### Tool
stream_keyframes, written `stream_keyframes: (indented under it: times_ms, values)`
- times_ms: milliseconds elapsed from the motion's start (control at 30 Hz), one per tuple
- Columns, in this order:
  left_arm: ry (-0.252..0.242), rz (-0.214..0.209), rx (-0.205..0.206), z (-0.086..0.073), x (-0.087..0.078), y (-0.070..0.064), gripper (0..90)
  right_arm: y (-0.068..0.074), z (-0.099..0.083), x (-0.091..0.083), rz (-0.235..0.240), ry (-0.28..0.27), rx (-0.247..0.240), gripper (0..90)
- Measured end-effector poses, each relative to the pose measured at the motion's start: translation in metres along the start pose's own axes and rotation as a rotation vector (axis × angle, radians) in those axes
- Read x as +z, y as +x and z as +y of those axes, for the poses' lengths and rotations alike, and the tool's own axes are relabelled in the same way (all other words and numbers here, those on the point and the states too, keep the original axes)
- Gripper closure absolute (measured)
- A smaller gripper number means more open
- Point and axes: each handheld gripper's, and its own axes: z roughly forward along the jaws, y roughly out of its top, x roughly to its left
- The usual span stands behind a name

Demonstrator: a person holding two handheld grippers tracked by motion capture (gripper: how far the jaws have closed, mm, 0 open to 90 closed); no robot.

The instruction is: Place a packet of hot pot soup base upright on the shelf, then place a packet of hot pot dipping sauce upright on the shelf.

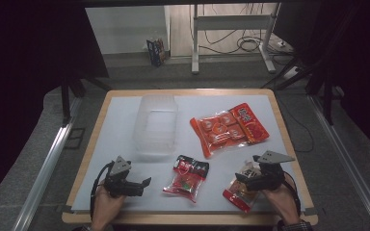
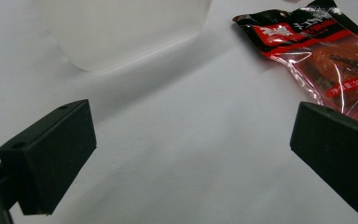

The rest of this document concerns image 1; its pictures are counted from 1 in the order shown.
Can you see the beige red snack packet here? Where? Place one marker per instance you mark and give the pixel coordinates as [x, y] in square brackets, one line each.
[237, 194]

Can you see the person's right hand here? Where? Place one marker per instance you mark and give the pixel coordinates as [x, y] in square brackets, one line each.
[279, 197]

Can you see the clear plastic container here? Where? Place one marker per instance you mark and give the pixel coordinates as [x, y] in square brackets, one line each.
[155, 128]

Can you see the small red black snack packet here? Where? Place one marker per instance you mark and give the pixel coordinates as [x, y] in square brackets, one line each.
[186, 183]

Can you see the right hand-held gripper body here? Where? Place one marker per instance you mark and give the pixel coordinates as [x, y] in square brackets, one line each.
[269, 176]

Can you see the black metal stand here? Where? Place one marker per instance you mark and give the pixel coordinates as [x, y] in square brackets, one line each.
[66, 96]
[327, 96]

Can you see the aluminium rail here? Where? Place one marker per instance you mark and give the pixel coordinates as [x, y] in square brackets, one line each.
[45, 166]
[347, 154]

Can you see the white power strip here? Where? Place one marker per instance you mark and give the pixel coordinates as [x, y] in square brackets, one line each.
[281, 44]

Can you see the blue box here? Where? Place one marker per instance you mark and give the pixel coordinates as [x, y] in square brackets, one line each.
[156, 53]

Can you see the large red snack packet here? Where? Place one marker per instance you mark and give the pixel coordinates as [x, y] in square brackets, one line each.
[224, 128]

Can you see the white metal stand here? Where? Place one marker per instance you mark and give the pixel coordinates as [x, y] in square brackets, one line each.
[231, 22]

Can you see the person's left hand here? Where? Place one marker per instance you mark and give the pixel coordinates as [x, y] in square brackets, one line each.
[106, 203]

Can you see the black curtain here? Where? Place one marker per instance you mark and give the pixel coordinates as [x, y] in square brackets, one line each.
[366, 64]
[19, 80]

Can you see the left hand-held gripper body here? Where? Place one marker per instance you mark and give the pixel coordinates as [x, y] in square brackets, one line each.
[120, 166]

